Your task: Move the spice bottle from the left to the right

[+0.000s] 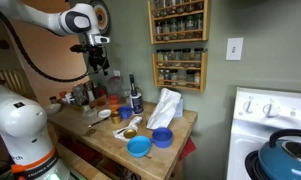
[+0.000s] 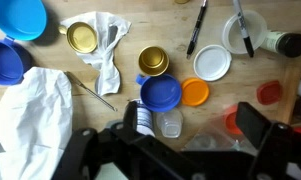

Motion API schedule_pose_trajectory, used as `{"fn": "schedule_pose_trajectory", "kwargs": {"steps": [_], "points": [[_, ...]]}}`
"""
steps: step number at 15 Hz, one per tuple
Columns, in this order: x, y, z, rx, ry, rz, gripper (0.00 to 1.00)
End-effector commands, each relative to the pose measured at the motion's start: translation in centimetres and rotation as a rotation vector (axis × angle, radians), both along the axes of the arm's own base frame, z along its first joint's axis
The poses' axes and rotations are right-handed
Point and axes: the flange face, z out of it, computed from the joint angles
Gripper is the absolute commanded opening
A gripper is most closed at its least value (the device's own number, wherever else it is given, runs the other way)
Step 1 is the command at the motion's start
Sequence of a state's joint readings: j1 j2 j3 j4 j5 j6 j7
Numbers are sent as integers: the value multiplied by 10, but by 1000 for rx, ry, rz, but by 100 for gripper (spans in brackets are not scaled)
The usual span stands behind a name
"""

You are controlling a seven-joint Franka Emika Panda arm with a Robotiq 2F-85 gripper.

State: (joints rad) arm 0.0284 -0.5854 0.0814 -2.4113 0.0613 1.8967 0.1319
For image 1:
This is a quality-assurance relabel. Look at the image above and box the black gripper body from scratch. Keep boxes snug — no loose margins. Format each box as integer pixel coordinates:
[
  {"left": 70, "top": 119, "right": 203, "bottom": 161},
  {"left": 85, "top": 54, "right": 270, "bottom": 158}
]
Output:
[{"left": 89, "top": 46, "right": 110, "bottom": 76}]

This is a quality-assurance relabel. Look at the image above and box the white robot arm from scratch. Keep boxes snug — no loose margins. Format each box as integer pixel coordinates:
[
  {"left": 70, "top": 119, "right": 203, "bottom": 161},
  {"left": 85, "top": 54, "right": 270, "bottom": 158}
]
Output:
[{"left": 0, "top": 0, "right": 110, "bottom": 180}]

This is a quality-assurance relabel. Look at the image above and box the dark bottle with white label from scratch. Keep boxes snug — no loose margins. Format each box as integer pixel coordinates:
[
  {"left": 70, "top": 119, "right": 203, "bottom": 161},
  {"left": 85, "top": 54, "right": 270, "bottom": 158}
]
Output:
[{"left": 129, "top": 74, "right": 143, "bottom": 114}]

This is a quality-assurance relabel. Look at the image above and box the wooden spice tray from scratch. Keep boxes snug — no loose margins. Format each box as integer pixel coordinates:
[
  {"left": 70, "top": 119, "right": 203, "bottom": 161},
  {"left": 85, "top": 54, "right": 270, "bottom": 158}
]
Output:
[{"left": 58, "top": 94, "right": 109, "bottom": 113}]

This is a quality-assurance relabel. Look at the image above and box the upper wooden spice rack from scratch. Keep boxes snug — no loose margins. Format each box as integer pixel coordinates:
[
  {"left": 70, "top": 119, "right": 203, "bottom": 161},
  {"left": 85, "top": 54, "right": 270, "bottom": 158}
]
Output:
[{"left": 148, "top": 0, "right": 210, "bottom": 44}]

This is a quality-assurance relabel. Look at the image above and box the wooden spice rack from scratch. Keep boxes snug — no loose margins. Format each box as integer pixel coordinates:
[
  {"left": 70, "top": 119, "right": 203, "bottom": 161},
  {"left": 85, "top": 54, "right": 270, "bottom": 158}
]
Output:
[
  {"left": 148, "top": 0, "right": 210, "bottom": 44},
  {"left": 152, "top": 48, "right": 208, "bottom": 93}
]

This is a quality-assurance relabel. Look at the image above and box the lower wooden spice rack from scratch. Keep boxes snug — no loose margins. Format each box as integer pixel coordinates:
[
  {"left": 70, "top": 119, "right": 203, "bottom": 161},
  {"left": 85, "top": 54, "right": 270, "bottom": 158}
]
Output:
[{"left": 152, "top": 48, "right": 208, "bottom": 93}]

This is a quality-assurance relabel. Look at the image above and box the orange small bowl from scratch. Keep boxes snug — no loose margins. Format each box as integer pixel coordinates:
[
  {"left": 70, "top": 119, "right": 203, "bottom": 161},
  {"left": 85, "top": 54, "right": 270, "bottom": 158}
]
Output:
[{"left": 109, "top": 95, "right": 119, "bottom": 104}]

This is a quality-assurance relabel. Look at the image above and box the small white dish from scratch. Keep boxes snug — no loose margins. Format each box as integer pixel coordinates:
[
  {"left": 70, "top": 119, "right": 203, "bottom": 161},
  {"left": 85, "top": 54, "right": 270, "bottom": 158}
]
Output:
[{"left": 98, "top": 109, "right": 111, "bottom": 118}]

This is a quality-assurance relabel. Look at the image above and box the small dark blue cup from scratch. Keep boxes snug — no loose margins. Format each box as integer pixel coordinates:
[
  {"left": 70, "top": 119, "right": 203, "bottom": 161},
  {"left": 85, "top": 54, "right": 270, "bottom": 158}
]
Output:
[{"left": 117, "top": 106, "right": 132, "bottom": 120}]

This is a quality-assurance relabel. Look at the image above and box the gold metal cup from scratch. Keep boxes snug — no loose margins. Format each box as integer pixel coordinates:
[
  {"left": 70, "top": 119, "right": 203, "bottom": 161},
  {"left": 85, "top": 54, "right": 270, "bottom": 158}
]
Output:
[{"left": 110, "top": 111, "right": 121, "bottom": 124}]

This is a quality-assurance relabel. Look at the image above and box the brass sink strainer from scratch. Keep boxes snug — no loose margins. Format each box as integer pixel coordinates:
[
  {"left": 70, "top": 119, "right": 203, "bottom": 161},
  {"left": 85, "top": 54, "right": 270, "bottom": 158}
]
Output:
[{"left": 85, "top": 128, "right": 96, "bottom": 136}]

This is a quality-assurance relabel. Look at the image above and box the white crumpled napkin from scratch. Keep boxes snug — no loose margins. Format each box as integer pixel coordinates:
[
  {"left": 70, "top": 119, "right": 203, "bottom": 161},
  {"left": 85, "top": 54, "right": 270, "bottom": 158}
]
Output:
[{"left": 113, "top": 116, "right": 143, "bottom": 142}]

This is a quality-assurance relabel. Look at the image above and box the wooden butcher block cart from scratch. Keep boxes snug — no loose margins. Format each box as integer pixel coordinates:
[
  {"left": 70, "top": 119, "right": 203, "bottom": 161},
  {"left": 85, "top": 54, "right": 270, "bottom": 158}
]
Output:
[{"left": 48, "top": 102, "right": 198, "bottom": 180}]

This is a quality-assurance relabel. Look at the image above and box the gold round lid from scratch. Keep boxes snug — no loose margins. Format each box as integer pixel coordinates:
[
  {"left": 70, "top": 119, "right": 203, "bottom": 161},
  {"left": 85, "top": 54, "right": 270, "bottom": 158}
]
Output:
[{"left": 124, "top": 129, "right": 137, "bottom": 139}]

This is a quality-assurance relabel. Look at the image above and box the white paper bag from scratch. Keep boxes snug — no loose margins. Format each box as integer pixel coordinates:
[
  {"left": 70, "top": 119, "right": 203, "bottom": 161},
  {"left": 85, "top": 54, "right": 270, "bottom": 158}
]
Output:
[{"left": 147, "top": 88, "right": 181, "bottom": 130}]

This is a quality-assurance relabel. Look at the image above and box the wooden chair back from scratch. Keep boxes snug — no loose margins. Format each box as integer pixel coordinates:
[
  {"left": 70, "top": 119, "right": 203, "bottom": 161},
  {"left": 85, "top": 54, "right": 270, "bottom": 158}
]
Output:
[{"left": 0, "top": 70, "right": 26, "bottom": 96}]

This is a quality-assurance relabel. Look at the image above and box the light blue bowl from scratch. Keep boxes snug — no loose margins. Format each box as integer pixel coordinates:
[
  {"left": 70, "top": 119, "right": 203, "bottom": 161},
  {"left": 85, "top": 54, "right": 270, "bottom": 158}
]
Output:
[{"left": 127, "top": 136, "right": 151, "bottom": 158}]

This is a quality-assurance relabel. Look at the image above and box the dark blue measuring cup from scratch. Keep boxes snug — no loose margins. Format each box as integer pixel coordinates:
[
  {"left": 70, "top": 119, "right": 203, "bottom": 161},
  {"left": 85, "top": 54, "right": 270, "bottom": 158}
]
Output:
[{"left": 151, "top": 128, "right": 173, "bottom": 148}]

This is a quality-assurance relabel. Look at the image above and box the red cloth hanging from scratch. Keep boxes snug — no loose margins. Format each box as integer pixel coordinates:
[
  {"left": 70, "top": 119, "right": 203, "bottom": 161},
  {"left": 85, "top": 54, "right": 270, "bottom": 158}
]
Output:
[{"left": 179, "top": 138, "right": 196, "bottom": 160}]

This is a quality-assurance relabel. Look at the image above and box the white stove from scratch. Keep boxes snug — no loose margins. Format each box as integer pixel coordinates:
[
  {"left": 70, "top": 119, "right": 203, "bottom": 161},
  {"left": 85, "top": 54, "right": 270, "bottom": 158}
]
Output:
[{"left": 226, "top": 87, "right": 301, "bottom": 180}]

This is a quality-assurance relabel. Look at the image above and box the white wall outlet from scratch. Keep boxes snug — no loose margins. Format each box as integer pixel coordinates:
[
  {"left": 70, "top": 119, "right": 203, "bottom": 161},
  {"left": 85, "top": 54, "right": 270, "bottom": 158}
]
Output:
[{"left": 113, "top": 70, "right": 121, "bottom": 77}]

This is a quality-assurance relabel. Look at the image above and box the decorative wall plate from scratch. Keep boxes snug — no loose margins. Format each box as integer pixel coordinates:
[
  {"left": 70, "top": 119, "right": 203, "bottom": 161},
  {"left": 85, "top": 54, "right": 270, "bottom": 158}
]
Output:
[{"left": 89, "top": 0, "right": 111, "bottom": 35}]

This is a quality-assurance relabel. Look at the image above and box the black handled knife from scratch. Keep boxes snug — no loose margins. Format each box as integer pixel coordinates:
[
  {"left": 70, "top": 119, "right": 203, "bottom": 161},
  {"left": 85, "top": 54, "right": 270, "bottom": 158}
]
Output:
[{"left": 88, "top": 117, "right": 109, "bottom": 128}]

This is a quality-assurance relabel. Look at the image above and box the white light switch plate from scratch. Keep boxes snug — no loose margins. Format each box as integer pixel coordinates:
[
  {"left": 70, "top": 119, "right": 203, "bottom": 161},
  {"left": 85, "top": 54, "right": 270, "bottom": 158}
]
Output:
[{"left": 226, "top": 38, "right": 244, "bottom": 61}]

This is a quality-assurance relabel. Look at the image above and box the blue kettle with black handle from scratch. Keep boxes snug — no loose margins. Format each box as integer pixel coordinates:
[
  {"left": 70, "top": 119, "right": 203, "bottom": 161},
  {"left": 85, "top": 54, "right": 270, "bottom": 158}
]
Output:
[{"left": 258, "top": 129, "right": 301, "bottom": 180}]

